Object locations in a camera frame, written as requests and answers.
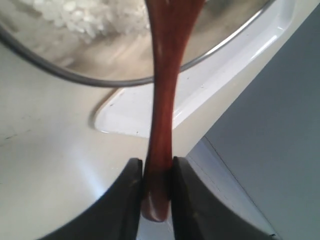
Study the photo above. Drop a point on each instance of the white rice pile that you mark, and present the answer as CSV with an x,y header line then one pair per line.
x,y
91,18

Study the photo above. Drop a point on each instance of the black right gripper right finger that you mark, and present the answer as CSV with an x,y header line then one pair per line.
x,y
197,214

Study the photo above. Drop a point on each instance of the steel bowl of rice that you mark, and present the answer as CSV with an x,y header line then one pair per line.
x,y
112,60

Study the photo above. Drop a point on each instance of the dark red wooden spoon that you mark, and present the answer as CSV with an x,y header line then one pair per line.
x,y
171,24

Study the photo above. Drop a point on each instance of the white rectangular plastic tray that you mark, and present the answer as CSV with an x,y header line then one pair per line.
x,y
128,111

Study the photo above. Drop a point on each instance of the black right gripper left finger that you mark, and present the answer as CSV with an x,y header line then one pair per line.
x,y
114,216

